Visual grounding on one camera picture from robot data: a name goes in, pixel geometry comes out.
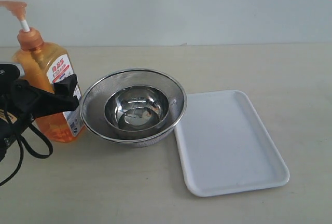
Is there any orange soap pump bottle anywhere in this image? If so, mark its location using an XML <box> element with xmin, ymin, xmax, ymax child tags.
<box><xmin>1</xmin><ymin>1</ymin><xmax>84</xmax><ymax>143</ymax></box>

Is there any steel mesh colander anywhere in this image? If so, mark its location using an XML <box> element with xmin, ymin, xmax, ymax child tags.
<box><xmin>80</xmin><ymin>68</ymin><xmax>187</xmax><ymax>148</ymax></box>

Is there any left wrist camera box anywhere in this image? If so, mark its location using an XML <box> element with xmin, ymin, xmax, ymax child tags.
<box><xmin>11</xmin><ymin>63</ymin><xmax>25</xmax><ymax>79</ymax></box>

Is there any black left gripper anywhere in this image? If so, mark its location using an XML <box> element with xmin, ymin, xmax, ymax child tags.
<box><xmin>1</xmin><ymin>63</ymin><xmax>79</xmax><ymax>159</ymax></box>

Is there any small stainless steel bowl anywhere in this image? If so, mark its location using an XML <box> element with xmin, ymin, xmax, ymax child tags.
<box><xmin>104</xmin><ymin>85</ymin><xmax>170</xmax><ymax>132</ymax></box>

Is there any white plastic tray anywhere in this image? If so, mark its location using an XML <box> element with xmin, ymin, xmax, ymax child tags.
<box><xmin>175</xmin><ymin>90</ymin><xmax>290</xmax><ymax>197</ymax></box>

